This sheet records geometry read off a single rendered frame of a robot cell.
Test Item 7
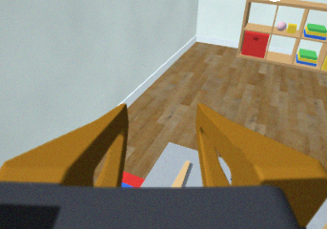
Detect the tan tapered block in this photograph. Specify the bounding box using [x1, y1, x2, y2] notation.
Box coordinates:
[172, 160, 190, 187]

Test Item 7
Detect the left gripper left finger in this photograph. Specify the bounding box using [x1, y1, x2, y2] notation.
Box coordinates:
[0, 103, 129, 187]

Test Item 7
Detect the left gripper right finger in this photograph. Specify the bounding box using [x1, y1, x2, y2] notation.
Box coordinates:
[195, 103, 327, 229]

